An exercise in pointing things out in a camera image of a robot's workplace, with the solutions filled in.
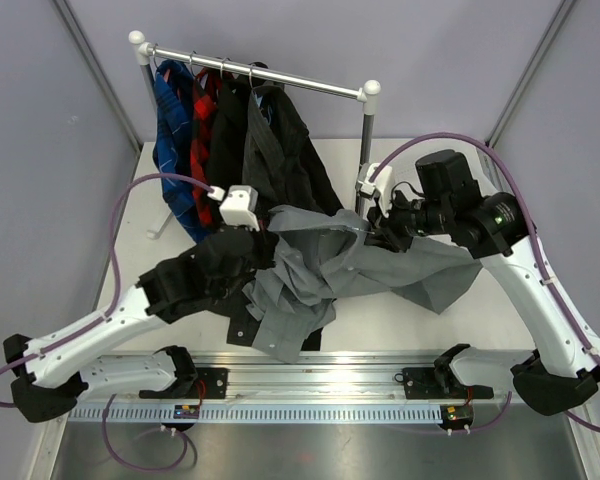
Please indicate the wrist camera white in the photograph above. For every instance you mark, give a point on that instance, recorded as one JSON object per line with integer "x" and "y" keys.
{"x": 237, "y": 206}
{"x": 375, "y": 182}

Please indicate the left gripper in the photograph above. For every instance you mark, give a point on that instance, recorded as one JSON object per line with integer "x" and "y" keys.
{"x": 266, "y": 242}

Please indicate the metal clothes rack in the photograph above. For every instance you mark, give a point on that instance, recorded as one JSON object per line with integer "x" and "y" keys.
{"x": 150, "y": 56}

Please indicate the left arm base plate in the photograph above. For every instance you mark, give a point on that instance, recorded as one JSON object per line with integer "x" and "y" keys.
{"x": 211, "y": 382}

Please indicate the red plaid shirt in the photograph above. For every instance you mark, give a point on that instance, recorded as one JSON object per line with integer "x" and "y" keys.
{"x": 205, "y": 92}

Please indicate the teal hanger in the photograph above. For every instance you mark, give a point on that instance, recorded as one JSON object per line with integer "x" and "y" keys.
{"x": 358, "y": 230}

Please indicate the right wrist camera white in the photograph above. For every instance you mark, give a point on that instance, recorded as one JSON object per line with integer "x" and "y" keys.
{"x": 375, "y": 182}

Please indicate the black hanging shirt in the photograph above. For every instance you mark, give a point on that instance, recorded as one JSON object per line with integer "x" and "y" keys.
{"x": 228, "y": 133}

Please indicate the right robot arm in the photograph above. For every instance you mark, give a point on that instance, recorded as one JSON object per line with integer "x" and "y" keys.
{"x": 563, "y": 370}

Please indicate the blue shirt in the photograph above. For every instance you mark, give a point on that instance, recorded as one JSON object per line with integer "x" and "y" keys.
{"x": 174, "y": 113}

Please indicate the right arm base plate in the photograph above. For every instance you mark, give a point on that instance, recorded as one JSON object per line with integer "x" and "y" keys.
{"x": 420, "y": 383}

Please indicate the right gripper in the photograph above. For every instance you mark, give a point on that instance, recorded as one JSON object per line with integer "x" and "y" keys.
{"x": 387, "y": 234}

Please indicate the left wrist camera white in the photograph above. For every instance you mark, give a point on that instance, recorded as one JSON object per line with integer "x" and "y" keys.
{"x": 237, "y": 206}

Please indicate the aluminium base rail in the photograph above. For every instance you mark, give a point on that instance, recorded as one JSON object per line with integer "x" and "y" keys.
{"x": 310, "y": 375}

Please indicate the grey shirt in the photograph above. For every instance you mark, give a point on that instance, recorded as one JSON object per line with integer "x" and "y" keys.
{"x": 315, "y": 261}

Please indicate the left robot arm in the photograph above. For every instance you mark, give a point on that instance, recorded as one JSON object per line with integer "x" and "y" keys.
{"x": 53, "y": 374}

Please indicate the dark pinstripe hanging shirt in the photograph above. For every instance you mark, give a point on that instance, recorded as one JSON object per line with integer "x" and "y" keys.
{"x": 280, "y": 161}

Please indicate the slotted cable duct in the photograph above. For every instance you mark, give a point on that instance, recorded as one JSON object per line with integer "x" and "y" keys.
{"x": 261, "y": 413}

